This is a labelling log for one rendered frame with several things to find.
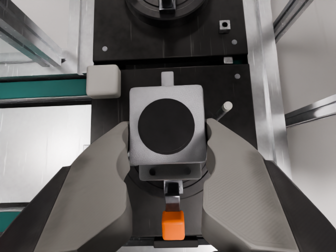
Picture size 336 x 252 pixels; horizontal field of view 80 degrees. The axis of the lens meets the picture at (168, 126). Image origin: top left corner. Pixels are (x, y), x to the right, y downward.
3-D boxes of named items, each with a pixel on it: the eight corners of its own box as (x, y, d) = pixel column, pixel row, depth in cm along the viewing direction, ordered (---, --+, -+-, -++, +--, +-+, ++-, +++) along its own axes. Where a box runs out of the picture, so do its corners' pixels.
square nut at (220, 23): (229, 33, 31) (230, 29, 30) (218, 33, 31) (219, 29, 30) (228, 23, 31) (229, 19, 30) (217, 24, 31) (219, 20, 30)
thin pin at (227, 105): (215, 124, 27) (233, 109, 19) (209, 124, 27) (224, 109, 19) (215, 118, 27) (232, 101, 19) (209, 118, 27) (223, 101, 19)
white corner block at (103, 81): (124, 101, 32) (116, 93, 28) (96, 102, 32) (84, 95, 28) (124, 73, 33) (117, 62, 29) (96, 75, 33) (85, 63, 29)
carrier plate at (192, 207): (260, 229, 28) (267, 235, 26) (92, 232, 29) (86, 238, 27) (245, 69, 32) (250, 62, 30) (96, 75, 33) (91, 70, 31)
